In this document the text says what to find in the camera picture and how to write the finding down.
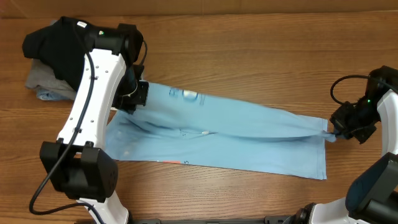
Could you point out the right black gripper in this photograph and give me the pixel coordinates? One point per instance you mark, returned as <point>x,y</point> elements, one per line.
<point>339,123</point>

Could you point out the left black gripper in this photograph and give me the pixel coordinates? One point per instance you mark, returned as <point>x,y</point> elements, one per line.
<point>130,106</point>

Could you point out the light blue printed t-shirt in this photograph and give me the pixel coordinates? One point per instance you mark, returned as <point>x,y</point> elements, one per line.
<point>191,128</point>

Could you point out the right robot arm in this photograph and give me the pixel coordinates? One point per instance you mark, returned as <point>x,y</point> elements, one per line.
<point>372,197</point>

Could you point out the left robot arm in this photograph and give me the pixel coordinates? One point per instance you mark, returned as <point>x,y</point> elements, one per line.
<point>105,66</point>

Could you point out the black folded t-shirt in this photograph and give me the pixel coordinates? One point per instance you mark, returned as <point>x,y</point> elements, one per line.
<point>63,45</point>

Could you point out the grey folded t-shirt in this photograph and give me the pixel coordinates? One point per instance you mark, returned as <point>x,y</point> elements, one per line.
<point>42,80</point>

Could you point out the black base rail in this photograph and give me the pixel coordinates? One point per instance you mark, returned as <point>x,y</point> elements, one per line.
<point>266,220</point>

